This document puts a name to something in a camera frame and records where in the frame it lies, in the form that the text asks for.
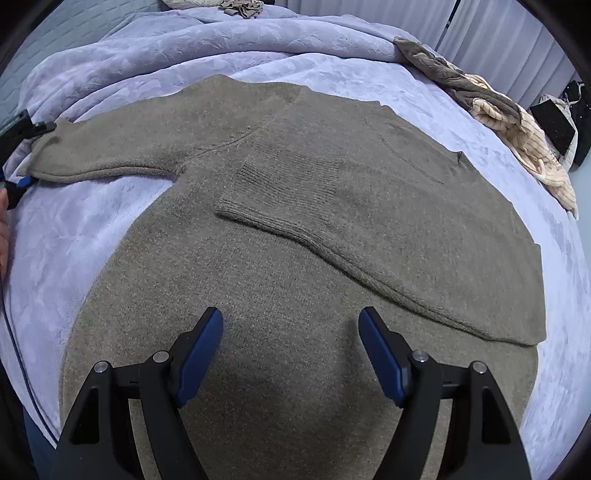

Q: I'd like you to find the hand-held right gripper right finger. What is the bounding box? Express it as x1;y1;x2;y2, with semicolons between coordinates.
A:
359;306;532;480

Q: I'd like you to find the cream striped fleece garment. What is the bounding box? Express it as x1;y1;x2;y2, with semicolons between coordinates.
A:
462;73;579;217

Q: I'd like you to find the beige patterned cloth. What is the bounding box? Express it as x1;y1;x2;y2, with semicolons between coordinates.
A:
219;0;265;20

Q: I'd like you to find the person's left hand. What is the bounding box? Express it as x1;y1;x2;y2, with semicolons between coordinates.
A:
0;191;10;280

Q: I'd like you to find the grey-brown fleece garment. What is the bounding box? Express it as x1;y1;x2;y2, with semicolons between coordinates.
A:
394;37;525;134

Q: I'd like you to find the dark thin cable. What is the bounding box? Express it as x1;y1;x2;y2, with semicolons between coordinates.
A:
0;272;58;450

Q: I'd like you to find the lavender plush blanket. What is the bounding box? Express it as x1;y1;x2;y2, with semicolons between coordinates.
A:
2;0;589;478

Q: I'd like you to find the black flat object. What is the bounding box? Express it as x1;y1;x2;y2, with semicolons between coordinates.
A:
529;95;578;155

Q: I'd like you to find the dark blue cloth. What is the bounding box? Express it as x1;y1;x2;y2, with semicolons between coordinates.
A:
21;406;63;480

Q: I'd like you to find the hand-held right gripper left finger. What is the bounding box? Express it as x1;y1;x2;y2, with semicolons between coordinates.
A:
50;306;225;480

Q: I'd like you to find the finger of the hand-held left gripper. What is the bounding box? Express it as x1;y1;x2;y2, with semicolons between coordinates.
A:
0;110;58;160
0;174;35;210

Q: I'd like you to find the olive brown knit sweater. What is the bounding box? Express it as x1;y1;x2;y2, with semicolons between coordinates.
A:
30;74;548;480

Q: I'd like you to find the grey quilted bed cover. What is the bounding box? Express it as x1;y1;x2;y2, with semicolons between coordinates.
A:
0;0;158;130

